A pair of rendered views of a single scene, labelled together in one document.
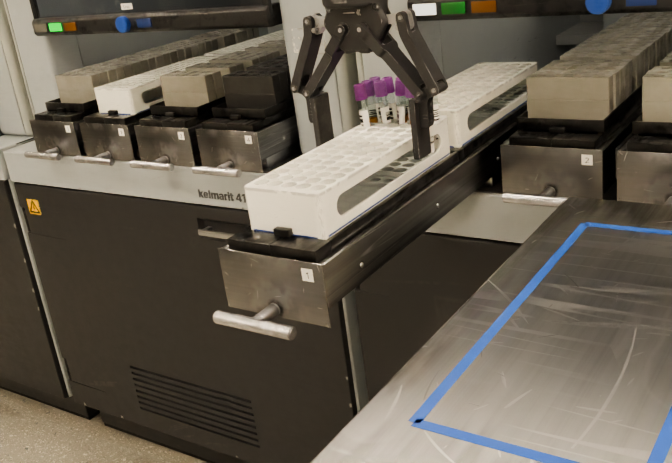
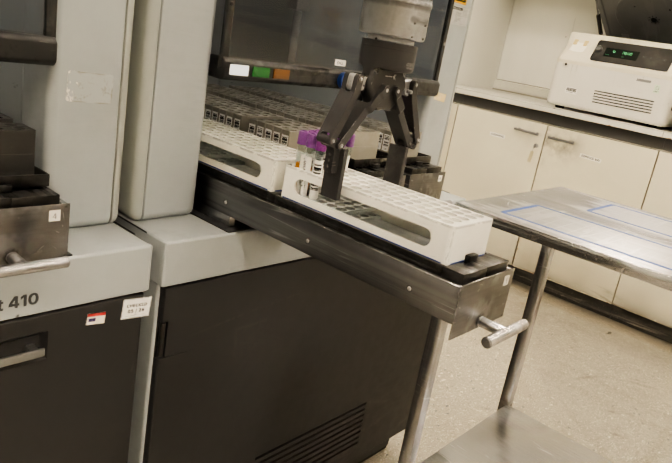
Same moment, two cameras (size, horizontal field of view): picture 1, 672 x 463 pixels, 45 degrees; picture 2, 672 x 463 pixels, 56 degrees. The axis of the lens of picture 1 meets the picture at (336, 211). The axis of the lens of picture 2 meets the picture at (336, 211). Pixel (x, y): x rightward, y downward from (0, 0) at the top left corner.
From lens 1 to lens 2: 123 cm
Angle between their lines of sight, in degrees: 81
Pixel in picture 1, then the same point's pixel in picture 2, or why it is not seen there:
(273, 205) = (469, 237)
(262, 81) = (18, 137)
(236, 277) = (465, 307)
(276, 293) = (484, 306)
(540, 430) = not seen: outside the picture
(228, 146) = (14, 230)
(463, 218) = (273, 249)
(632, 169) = not seen: hidden behind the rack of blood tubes
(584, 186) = not seen: hidden behind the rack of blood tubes
